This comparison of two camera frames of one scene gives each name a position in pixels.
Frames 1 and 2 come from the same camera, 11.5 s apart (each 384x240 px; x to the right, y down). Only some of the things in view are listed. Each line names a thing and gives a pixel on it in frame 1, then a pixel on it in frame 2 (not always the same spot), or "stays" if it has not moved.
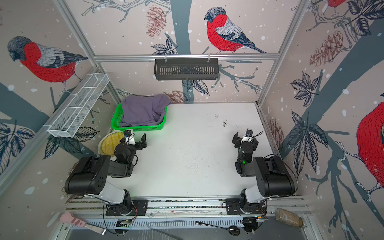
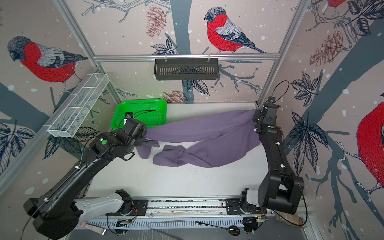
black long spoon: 233,230 stays
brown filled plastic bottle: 284,215 stays
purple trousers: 143,110 → 228,137
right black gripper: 237,138 → 259,113
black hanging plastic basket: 186,69 stays
